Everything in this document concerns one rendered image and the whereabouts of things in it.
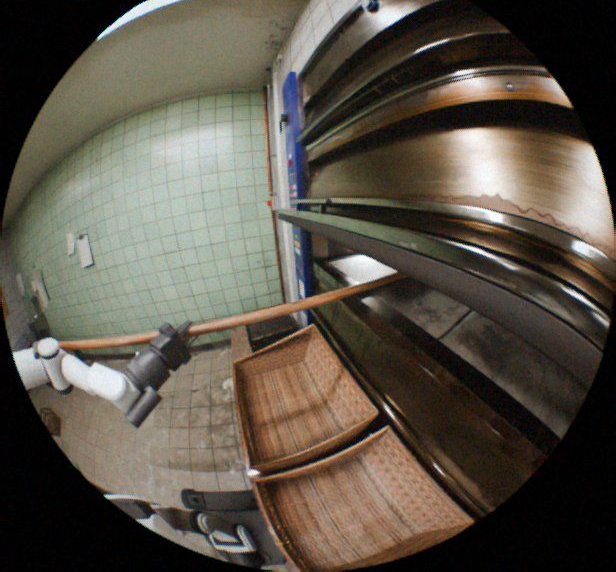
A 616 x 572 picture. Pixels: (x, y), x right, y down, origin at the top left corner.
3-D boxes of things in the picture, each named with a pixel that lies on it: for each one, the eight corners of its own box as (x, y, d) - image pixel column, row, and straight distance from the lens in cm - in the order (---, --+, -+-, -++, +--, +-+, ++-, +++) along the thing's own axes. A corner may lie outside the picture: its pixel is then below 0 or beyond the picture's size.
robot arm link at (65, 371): (108, 392, 60) (68, 369, 74) (94, 358, 54) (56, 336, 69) (90, 417, 56) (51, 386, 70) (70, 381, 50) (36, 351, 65)
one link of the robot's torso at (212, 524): (255, 542, 136) (205, 534, 93) (219, 540, 144) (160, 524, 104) (248, 523, 138) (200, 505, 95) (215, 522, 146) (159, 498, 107)
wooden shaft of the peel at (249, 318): (45, 349, 119) (42, 343, 118) (48, 345, 120) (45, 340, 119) (420, 272, 79) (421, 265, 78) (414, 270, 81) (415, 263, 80)
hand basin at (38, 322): (60, 345, 425) (37, 294, 408) (52, 358, 413) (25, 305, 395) (52, 344, 467) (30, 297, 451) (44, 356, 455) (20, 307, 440)
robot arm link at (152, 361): (157, 317, 53) (122, 345, 50) (178, 326, 45) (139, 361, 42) (177, 353, 59) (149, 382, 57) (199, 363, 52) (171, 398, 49)
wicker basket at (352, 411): (316, 355, 117) (314, 321, 98) (368, 435, 95) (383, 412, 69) (239, 377, 116) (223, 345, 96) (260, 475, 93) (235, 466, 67)
